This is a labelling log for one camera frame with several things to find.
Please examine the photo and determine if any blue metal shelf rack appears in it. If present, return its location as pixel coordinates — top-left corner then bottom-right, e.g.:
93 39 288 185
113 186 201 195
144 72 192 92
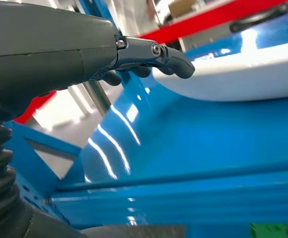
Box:
5 0 288 238

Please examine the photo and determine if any short red barrier belt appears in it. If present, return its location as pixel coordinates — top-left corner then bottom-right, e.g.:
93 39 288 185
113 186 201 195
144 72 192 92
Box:
14 90 58 125

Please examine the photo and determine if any brown cardboard box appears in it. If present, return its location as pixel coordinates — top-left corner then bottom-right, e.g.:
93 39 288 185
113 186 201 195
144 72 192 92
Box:
169 0 198 18

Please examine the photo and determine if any long red barrier belt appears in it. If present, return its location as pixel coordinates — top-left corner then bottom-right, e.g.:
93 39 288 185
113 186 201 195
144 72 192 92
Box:
139 0 288 45

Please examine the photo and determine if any green plastic crate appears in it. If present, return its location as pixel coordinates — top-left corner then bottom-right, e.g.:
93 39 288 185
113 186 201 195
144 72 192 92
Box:
249 223 288 238

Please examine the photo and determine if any chrome stanchion post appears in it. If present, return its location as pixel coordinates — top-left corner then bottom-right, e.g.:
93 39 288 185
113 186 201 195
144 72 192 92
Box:
68 80 112 119

